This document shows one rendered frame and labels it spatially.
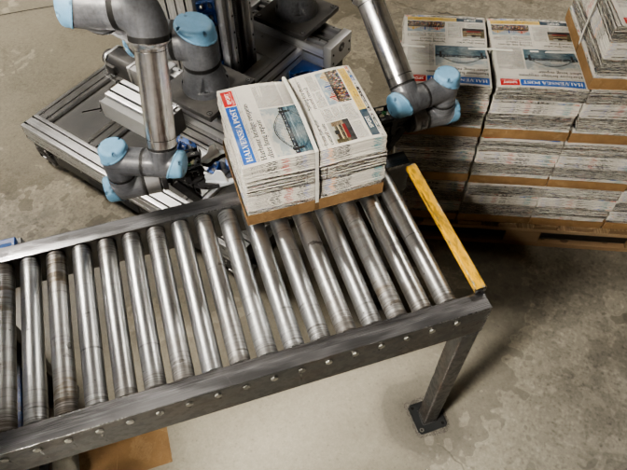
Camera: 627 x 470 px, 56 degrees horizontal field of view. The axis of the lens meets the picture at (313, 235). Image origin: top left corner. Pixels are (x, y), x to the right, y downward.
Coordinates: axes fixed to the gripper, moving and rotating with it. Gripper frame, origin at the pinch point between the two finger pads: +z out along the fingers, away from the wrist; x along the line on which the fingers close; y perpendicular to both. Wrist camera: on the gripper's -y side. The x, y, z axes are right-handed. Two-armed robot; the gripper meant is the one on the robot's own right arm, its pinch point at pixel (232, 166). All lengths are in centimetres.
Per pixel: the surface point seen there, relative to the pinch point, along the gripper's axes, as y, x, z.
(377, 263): 0, -44, 28
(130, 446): -80, -41, -55
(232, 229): 0.0, -22.1, -5.0
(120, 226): 0.0, -11.9, -33.1
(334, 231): 0.0, -30.8, 20.5
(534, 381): -80, -62, 89
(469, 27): 3, 36, 92
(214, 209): 0.0, -13.8, -8.3
